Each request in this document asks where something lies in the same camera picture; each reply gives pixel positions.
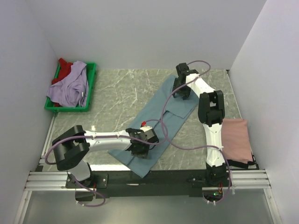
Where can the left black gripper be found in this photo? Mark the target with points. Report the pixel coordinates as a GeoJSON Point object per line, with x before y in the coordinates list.
{"type": "Point", "coordinates": [143, 154]}

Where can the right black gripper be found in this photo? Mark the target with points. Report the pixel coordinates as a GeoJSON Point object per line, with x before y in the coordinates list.
{"type": "Point", "coordinates": [186, 94]}

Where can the blue t-shirt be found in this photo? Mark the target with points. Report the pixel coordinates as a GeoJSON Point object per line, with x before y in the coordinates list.
{"type": "Point", "coordinates": [176, 113]}

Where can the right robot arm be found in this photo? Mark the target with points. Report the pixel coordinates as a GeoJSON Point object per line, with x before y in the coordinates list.
{"type": "Point", "coordinates": [211, 112]}

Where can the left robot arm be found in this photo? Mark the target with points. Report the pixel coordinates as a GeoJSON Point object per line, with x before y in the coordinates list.
{"type": "Point", "coordinates": [71, 147]}

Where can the black base beam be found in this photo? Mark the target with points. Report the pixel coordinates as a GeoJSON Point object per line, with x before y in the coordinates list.
{"type": "Point", "coordinates": [128, 191]}

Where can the lavender t-shirt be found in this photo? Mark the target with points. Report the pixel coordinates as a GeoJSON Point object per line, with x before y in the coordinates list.
{"type": "Point", "coordinates": [73, 90]}

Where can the folded pink t-shirt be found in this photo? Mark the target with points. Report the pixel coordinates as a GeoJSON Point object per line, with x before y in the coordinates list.
{"type": "Point", "coordinates": [235, 140]}

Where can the green plastic bin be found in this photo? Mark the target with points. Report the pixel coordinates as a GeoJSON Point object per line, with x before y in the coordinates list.
{"type": "Point", "coordinates": [91, 73]}

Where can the red t-shirt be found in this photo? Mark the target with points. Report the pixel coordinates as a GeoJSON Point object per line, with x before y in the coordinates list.
{"type": "Point", "coordinates": [65, 69]}

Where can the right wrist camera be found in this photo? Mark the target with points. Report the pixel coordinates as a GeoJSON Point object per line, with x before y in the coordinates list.
{"type": "Point", "coordinates": [182, 69]}

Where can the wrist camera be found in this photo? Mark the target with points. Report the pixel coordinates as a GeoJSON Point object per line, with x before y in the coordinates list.
{"type": "Point", "coordinates": [149, 133]}
{"type": "Point", "coordinates": [182, 69]}

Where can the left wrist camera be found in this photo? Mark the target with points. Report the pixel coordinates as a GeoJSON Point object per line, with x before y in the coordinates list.
{"type": "Point", "coordinates": [149, 133]}

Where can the aluminium rail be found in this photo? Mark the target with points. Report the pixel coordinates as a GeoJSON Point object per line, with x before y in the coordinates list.
{"type": "Point", "coordinates": [237, 179]}

